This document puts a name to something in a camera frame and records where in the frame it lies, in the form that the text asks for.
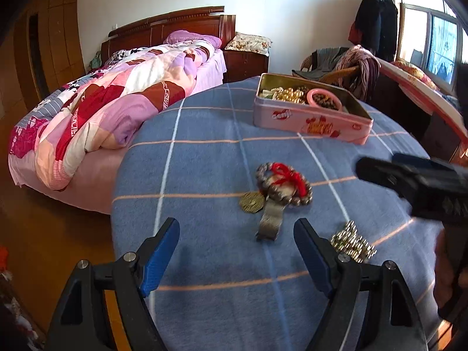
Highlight pink tin box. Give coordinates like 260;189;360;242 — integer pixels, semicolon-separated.
253;73;374;145

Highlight wooden bed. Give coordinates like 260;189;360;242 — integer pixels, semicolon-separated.
7;5;236;216

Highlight person's right hand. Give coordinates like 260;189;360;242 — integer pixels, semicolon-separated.
433;226;468;319

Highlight gold bead necklace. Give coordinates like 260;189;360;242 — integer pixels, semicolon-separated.
270;86;304;104

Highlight silver mesh strap watch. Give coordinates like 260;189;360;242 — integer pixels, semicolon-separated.
255;175;293;242

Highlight hanging dark coats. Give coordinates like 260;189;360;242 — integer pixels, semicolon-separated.
348;0;399;63

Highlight wooden armchair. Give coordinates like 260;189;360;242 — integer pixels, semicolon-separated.
292;47;361;85

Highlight gold medallion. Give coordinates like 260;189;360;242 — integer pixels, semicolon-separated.
239;192;264;213

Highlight purple pillow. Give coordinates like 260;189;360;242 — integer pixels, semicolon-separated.
163;30;222;49

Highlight pink striped garment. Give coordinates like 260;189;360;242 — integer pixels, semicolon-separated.
335;45;381;102

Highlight pink bangle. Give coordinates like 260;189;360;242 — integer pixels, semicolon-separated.
306;88;343;112

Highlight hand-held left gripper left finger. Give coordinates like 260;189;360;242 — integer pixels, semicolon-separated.
44;217;180;351

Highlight wooden headboard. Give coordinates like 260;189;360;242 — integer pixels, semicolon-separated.
100;5;236;66

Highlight floral pillow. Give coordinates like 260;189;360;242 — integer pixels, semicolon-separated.
224;32;273;52

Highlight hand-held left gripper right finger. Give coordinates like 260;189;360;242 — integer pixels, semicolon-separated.
293;218;428;351

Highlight window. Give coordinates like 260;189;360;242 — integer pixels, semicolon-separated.
398;0;466;82

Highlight dark wooden desk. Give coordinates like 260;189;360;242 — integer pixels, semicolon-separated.
366;58;468;177

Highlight wooden nightstand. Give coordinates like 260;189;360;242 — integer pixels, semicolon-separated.
223;49;270;84

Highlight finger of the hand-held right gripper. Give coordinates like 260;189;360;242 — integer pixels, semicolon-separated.
356;156;445;202
392;153;468;176

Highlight dark bead bracelet red string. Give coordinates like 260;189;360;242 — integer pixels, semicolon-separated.
255;163;313;209

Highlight silver ball chain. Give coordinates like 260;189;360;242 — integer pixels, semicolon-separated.
330;220;377;264

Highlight wooden wardrobe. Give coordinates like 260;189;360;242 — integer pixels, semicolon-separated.
0;0;86;121

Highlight pink patchwork quilt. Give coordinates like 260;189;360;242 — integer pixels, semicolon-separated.
9;40;216;191

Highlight grey garment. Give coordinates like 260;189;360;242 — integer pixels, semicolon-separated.
311;47;352;73

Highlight red and white cloth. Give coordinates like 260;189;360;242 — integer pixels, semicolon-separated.
0;247;39;341

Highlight pink floral cushion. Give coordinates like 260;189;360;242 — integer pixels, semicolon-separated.
391;59;440;91

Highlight brown wooden bead bracelet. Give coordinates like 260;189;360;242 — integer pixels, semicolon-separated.
297;85;339;111

